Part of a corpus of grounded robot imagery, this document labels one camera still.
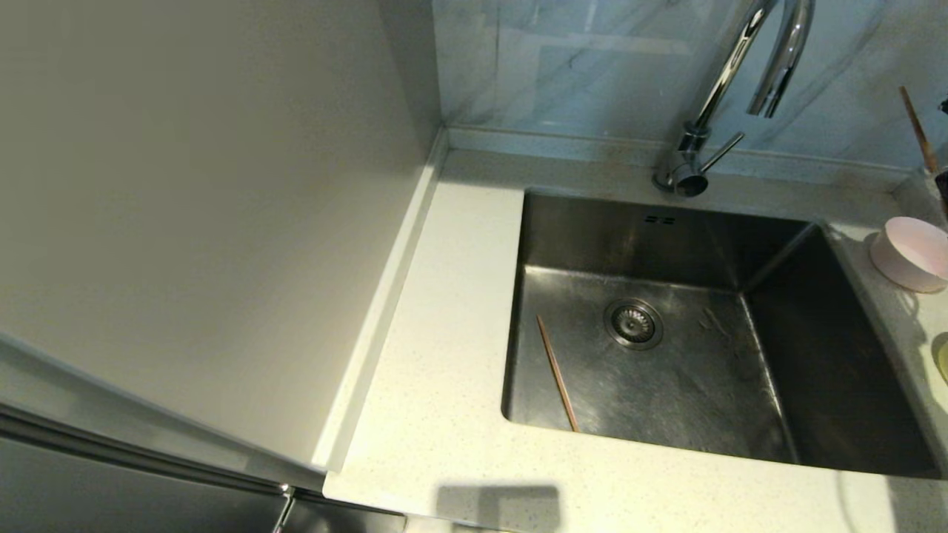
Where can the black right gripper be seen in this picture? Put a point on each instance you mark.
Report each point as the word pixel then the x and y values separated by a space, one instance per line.
pixel 943 192

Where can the brown wooden chopstick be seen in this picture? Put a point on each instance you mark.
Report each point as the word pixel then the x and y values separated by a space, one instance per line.
pixel 918 132
pixel 557 370

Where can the pink plastic bowl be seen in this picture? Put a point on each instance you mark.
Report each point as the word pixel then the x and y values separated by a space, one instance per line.
pixel 907 255

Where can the yellow plastic bowl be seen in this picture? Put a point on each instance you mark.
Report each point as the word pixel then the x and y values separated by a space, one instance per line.
pixel 942 359

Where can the chrome faucet lever rod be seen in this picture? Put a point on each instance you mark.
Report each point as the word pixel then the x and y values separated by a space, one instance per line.
pixel 722 152

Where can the stainless steel sink basin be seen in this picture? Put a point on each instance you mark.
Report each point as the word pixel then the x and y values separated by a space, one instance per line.
pixel 696 385

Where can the chrome gooseneck faucet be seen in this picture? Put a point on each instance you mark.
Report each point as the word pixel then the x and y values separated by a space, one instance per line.
pixel 729 66

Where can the round metal drain strainer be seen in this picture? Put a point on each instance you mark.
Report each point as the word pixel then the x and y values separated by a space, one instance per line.
pixel 634 323

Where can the under-counter cabinet front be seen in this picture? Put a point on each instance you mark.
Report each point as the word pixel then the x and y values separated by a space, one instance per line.
pixel 341 520

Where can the tall cabinet unit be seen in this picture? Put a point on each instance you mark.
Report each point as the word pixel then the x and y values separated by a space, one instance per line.
pixel 185 222

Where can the silver cabinet rail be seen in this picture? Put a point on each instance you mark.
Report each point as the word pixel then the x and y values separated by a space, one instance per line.
pixel 148 459

